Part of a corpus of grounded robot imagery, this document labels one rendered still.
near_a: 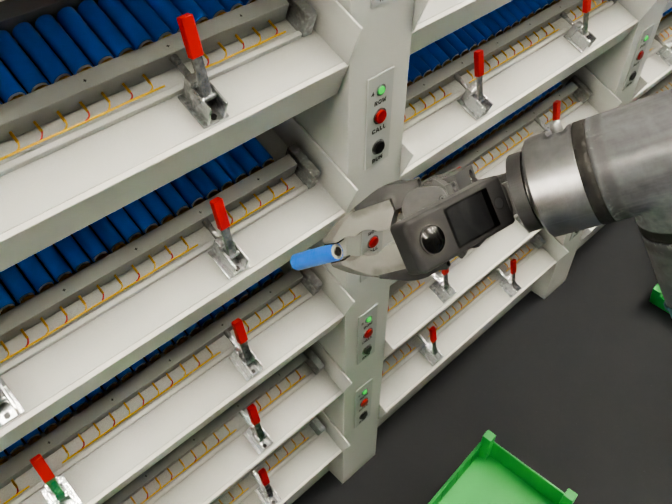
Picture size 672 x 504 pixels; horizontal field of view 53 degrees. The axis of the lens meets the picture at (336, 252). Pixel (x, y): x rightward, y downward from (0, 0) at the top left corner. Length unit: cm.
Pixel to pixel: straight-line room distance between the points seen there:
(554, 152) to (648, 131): 7
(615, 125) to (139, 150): 39
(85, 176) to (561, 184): 38
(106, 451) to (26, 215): 39
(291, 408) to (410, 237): 61
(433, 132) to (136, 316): 47
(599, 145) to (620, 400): 113
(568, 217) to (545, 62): 58
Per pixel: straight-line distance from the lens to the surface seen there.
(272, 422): 110
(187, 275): 76
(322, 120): 78
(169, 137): 62
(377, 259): 66
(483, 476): 147
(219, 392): 91
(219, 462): 108
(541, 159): 58
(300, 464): 129
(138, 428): 89
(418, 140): 93
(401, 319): 122
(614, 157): 57
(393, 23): 74
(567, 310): 177
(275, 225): 80
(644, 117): 58
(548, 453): 154
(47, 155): 60
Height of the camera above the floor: 130
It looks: 46 degrees down
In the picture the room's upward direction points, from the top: straight up
